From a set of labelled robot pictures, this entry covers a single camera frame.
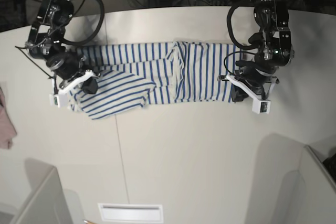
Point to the pink cloth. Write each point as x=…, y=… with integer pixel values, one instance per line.
x=7, y=129

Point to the left grey partition panel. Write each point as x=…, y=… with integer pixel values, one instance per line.
x=31, y=192

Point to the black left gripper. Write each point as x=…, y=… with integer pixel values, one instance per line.
x=272, y=42

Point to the right grey partition panel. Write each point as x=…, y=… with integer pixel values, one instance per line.
x=307, y=195

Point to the white table inlay plate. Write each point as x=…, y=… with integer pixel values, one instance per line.
x=125, y=213

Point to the black keyboard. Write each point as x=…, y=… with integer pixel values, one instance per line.
x=330, y=165

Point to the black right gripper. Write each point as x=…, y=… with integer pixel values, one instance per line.
x=45, y=43

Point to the grey partition panel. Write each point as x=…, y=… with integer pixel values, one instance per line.
x=307, y=195
x=31, y=192

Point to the blue white striped T-shirt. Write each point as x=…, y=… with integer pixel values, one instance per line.
x=136, y=75

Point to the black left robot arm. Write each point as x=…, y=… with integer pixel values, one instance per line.
x=272, y=42

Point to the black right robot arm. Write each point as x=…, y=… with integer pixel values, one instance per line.
x=66, y=42

